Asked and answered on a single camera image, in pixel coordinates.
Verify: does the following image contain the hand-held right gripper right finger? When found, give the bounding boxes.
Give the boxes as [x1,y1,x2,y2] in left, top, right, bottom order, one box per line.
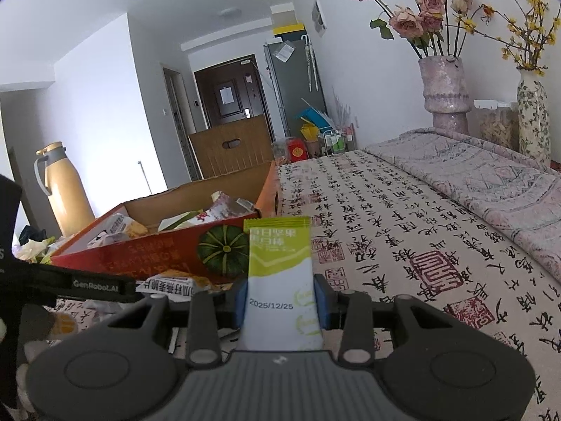
[312,274,465,366]

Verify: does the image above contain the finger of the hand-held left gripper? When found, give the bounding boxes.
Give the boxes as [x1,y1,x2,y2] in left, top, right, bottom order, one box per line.
[124,281,150,304]

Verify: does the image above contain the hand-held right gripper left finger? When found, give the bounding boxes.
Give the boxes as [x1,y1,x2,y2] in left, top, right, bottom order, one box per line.
[94,280,250,369]

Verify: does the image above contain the white black print snack packet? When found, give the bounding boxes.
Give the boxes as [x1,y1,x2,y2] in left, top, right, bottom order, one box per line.
[136,272,209,303]

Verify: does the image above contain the red orange cardboard box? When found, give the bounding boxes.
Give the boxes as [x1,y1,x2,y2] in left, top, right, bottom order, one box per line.
[50,161,283,285]

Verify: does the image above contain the orange snack packet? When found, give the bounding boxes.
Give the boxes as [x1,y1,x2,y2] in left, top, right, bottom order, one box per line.
[48,313,80,338]

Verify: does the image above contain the green white snack packet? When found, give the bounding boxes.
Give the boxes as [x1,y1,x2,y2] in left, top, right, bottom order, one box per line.
[243,217,325,352]

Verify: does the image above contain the white grey print snack packet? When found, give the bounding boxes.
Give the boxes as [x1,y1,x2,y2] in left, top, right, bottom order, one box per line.
[85,213,147,248]

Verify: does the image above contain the white red snack packet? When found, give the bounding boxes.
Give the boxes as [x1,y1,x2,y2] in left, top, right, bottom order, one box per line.
[199,191,256,224]

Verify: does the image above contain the cream crumpled plastic bag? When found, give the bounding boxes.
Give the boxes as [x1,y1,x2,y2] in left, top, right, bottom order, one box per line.
[15,237,55,262]

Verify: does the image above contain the dark bag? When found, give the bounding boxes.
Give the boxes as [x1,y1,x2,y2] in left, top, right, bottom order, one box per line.
[18,225,47,243]

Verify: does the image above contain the yellow thermos jug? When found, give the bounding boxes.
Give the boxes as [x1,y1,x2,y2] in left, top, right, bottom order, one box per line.
[34,141,96,238]

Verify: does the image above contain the red gift box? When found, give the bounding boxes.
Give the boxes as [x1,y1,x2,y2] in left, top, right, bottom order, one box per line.
[287,138,308,163]

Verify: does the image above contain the wooden chair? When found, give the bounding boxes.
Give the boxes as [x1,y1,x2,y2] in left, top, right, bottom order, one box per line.
[188,114,275,180]

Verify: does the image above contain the grey interior door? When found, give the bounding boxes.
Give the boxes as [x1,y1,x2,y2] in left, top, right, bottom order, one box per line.
[163,68,196,180]

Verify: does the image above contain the blue plastic item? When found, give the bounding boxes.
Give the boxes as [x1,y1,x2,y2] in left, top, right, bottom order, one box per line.
[295,105,334,129]

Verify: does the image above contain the dried purple grass bunch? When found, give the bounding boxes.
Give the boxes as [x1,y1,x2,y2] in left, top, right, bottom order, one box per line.
[329,88,356,130]

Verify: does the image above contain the grey pink patterned cloth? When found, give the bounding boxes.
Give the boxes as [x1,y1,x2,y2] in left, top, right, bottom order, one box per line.
[364,127,561,282]

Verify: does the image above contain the grey refrigerator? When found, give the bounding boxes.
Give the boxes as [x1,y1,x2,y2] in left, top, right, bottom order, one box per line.
[263,37,327,139]

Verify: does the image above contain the dark wooden door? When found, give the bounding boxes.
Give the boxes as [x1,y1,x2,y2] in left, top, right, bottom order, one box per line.
[194,54,269,129]

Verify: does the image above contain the white folded umbrella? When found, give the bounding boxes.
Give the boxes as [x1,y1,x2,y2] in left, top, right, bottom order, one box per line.
[302,34,319,93]

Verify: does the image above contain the pink textured vase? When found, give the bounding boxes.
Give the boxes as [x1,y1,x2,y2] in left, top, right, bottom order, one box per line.
[417,56,472,134]

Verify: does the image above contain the clear jar white lid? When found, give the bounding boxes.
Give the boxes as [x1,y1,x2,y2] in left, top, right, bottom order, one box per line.
[473,100,520,149]

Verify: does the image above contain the yellow black box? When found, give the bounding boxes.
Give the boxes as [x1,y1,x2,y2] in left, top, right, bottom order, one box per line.
[272,22,306,38]

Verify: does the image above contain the floral ceramic vase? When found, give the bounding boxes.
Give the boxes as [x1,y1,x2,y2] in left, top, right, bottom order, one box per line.
[516,69,552,168]

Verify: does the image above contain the dried pink rose bouquet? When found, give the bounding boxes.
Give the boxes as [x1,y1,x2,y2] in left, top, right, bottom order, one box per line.
[335,0,475,60]

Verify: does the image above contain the yellow flower branches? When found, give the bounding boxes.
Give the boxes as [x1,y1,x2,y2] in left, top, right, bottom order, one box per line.
[482,0,561,75]

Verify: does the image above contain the mop handle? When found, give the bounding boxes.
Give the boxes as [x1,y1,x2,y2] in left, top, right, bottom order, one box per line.
[137,161,154,196]

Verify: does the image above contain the wire storage cart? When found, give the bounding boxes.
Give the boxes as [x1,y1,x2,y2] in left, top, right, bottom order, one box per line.
[322,127,358,157]

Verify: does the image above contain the white wall panel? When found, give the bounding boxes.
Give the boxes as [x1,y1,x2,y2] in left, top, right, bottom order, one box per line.
[310,0,329,38]

